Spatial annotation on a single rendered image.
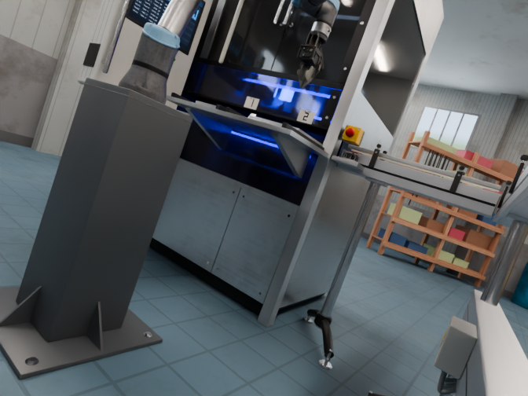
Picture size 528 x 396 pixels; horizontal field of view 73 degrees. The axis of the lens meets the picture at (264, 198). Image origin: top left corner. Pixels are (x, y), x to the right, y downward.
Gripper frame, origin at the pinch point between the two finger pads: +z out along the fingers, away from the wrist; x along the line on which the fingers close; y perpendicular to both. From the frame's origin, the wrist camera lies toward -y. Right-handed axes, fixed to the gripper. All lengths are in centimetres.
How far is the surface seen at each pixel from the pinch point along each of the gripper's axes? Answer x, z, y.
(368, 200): 33, 35, -39
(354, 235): 33, 53, -39
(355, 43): 4.4, -31.3, -24.4
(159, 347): 2, 110, 35
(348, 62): 4.4, -22.2, -24.5
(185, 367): 15, 110, 34
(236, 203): -28, 60, -25
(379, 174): 34, 22, -35
